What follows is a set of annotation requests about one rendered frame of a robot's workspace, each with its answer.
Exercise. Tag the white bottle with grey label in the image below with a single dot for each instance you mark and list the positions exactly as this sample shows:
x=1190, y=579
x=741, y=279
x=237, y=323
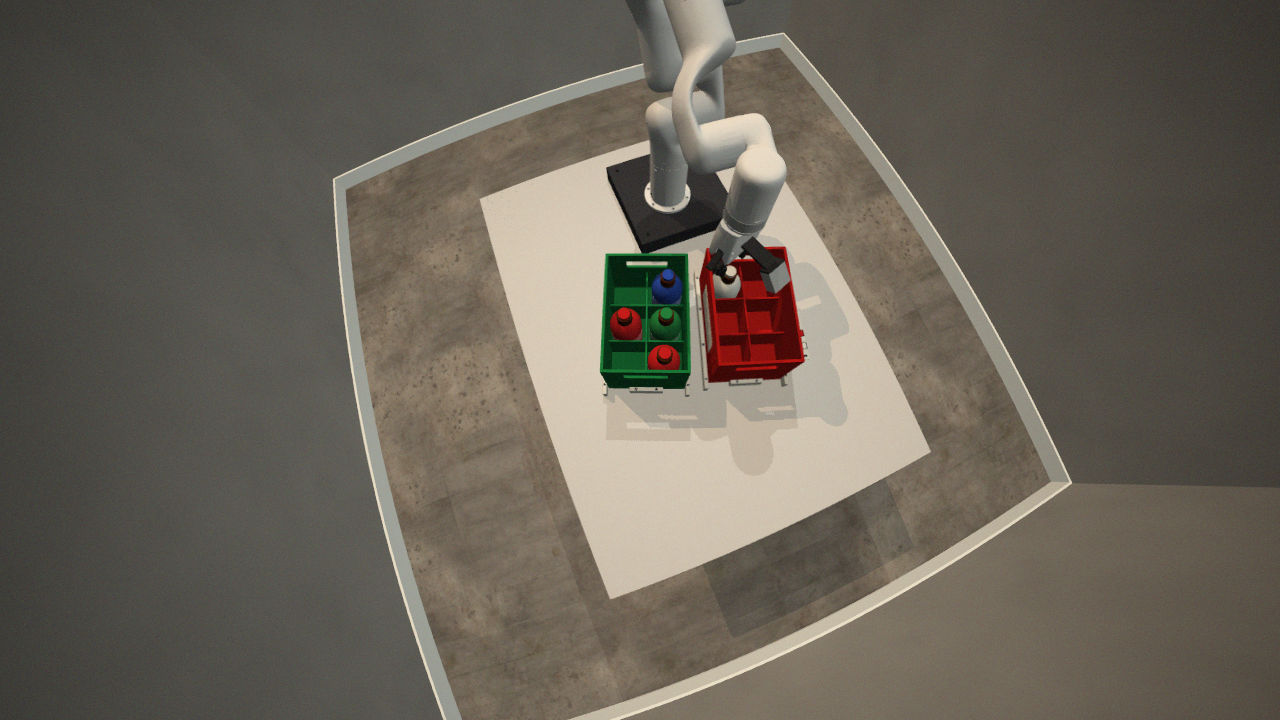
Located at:
x=728, y=286

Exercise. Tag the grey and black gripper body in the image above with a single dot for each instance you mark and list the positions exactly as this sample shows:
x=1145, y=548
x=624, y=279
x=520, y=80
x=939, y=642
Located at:
x=729, y=241

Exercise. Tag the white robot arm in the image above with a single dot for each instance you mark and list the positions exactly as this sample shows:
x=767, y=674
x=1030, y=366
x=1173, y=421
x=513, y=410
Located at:
x=705, y=40

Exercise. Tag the red crate with dividers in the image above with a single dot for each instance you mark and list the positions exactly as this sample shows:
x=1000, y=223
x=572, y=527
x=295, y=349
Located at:
x=773, y=327

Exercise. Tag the white paper strip with printed marks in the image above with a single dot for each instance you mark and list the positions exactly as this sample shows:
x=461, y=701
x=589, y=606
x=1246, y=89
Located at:
x=805, y=349

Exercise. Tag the blue bottle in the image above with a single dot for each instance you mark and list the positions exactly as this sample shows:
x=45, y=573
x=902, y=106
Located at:
x=665, y=290

